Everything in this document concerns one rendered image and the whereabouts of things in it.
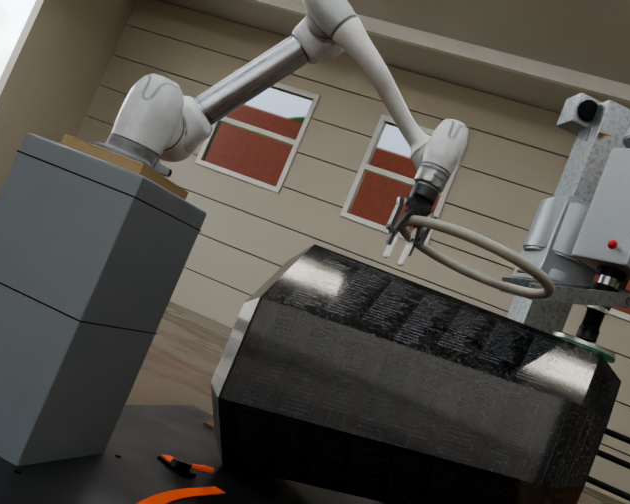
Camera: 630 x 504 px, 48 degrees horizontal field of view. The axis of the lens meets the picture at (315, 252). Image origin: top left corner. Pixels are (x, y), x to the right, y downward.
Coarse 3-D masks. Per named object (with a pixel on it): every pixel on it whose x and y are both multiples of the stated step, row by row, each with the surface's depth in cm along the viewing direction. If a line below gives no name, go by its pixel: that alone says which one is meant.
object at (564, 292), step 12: (504, 276) 226; (540, 288) 218; (564, 288) 224; (576, 288) 228; (588, 288) 249; (540, 300) 219; (552, 300) 222; (564, 300) 225; (576, 300) 228; (588, 300) 232; (600, 300) 235; (612, 300) 239; (624, 300) 243
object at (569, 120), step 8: (576, 96) 337; (584, 96) 333; (568, 104) 342; (576, 104) 333; (584, 104) 331; (592, 104) 332; (568, 112) 338; (576, 112) 332; (584, 112) 331; (592, 112) 332; (560, 120) 343; (568, 120) 335; (576, 120) 333; (584, 120) 333; (568, 128) 343; (576, 128) 339; (584, 128) 335
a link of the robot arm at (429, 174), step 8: (424, 168) 200; (432, 168) 199; (440, 168) 199; (416, 176) 202; (424, 176) 199; (432, 176) 199; (440, 176) 199; (448, 176) 201; (432, 184) 199; (440, 184) 200; (440, 192) 203
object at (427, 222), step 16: (416, 224) 197; (432, 224) 192; (448, 224) 189; (480, 240) 185; (432, 256) 229; (512, 256) 185; (464, 272) 230; (528, 272) 188; (544, 272) 190; (496, 288) 226; (512, 288) 221; (528, 288) 216; (544, 288) 196
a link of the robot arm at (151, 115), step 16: (144, 80) 203; (160, 80) 203; (128, 96) 203; (144, 96) 201; (160, 96) 201; (176, 96) 205; (128, 112) 200; (144, 112) 200; (160, 112) 201; (176, 112) 206; (128, 128) 200; (144, 128) 200; (160, 128) 202; (176, 128) 210; (144, 144) 200; (160, 144) 204
